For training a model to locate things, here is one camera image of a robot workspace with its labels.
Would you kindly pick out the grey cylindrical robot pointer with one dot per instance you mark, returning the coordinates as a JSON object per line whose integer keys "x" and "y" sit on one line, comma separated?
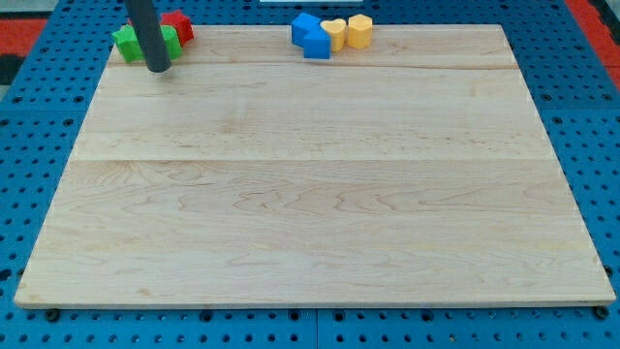
{"x": 145, "y": 21}

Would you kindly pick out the blue pentagon block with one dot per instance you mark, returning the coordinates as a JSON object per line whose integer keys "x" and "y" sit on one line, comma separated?
{"x": 316, "y": 44}

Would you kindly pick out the blue cube block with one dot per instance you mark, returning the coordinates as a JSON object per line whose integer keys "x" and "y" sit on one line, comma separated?
{"x": 301, "y": 26}

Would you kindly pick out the green round block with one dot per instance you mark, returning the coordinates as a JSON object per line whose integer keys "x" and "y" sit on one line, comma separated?
{"x": 172, "y": 42}

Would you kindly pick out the yellow hexagon block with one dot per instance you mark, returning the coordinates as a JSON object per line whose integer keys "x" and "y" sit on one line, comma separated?
{"x": 360, "y": 31}

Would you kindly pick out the green star block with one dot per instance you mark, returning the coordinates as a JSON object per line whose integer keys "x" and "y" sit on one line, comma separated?
{"x": 127, "y": 43}

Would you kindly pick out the yellow heart block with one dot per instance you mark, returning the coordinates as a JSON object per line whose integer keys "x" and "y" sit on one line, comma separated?
{"x": 336, "y": 30}

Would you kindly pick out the red star block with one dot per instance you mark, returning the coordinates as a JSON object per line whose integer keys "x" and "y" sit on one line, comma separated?
{"x": 182, "y": 25}

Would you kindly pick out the light wooden board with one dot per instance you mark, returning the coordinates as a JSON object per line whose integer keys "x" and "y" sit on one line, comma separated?
{"x": 415, "y": 173}

